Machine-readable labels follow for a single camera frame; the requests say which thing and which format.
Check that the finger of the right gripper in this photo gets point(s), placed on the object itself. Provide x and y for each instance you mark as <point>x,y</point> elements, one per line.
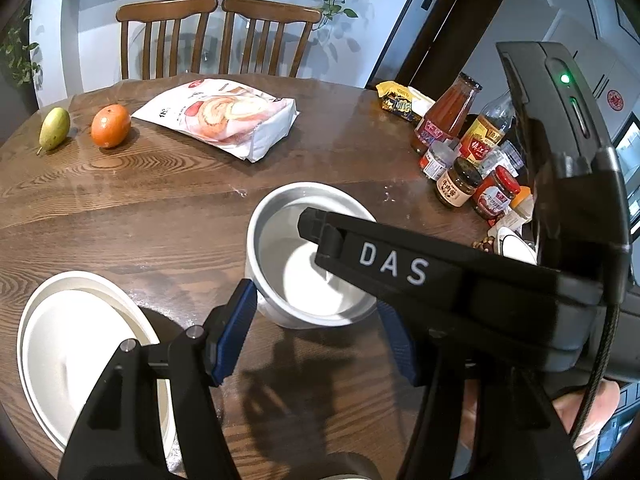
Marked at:
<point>439,284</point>

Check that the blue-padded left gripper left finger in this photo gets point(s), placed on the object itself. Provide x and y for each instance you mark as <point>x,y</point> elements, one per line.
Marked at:
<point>227,328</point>

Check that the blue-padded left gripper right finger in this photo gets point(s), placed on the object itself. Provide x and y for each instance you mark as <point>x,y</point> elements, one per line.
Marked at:
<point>408,345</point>

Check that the small white cup bowl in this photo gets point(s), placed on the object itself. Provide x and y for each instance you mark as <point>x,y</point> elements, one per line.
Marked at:
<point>292,291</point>

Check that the large speckled white bowl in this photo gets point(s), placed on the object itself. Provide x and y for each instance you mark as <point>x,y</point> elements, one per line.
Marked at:
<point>69,330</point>

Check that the wooden bead trivet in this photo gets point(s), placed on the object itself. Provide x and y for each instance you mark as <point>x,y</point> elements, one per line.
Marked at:
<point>487,244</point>

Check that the white dish on trivet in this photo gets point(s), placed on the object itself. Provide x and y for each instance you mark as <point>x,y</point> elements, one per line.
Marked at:
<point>511,245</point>

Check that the small orange fruit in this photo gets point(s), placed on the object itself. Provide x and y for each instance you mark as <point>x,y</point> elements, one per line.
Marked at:
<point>523,203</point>

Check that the red-lid chili jar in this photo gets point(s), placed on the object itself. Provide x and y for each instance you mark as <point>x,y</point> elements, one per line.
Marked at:
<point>495,193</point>

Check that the brown-lid sauce jar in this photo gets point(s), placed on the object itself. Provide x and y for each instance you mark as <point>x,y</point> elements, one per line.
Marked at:
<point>458,183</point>

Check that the yellow-capped vinegar bottle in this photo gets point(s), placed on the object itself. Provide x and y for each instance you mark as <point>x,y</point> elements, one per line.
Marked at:
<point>488,129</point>

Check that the small white-label jar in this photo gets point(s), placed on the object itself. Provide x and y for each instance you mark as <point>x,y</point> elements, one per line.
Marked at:
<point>438,158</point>

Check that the red sauce bottle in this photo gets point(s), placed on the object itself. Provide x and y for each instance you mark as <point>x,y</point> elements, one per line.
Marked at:
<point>444,120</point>

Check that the dark doorway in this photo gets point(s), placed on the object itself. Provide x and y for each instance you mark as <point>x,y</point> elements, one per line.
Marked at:
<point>441,48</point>

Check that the white snack bag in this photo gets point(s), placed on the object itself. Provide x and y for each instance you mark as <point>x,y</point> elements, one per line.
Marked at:
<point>240,120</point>

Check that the yellow snack packet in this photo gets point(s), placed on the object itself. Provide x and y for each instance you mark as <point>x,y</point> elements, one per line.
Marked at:
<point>397,100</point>

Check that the orange mandarin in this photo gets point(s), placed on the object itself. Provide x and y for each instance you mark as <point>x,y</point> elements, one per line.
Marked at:
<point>110,126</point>

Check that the green pear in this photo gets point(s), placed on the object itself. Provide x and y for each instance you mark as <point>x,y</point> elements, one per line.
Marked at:
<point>54,130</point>

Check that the back wooden chair right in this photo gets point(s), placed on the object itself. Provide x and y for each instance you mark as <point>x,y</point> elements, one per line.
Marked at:
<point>265,34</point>

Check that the wooden chair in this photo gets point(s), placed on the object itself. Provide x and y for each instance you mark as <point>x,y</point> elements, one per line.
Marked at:
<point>265,34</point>
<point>163,13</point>

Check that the back wooden chair left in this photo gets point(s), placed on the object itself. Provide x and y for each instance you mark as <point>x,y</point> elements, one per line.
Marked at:
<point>163,13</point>

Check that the hanging green plant left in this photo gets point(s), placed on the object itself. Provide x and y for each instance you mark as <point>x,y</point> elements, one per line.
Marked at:
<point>17,51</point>

